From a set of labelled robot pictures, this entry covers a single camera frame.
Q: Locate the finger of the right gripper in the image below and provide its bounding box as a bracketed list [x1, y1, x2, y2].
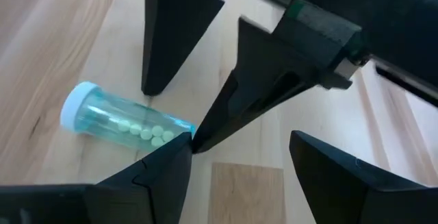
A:
[192, 0, 363, 155]
[138, 0, 226, 97]

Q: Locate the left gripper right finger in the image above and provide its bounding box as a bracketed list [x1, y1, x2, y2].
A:
[289, 129, 438, 224]

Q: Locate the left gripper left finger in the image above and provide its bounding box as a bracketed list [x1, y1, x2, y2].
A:
[0, 132, 194, 224]

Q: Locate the teal medicine bottle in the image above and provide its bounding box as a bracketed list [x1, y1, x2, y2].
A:
[60, 81, 197, 152]

